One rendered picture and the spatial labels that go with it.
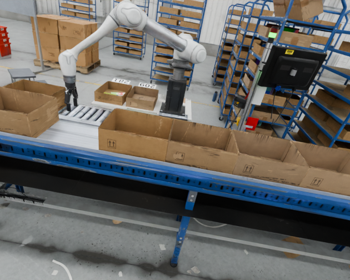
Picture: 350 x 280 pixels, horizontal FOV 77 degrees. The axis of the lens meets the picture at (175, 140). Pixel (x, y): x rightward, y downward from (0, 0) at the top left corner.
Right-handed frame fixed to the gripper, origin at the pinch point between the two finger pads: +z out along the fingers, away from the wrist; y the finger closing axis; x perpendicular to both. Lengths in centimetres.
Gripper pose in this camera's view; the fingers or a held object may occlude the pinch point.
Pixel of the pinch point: (72, 106)
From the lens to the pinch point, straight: 199.5
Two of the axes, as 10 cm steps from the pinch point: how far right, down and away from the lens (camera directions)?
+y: 1.0, -5.1, 8.6
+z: -1.5, 8.4, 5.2
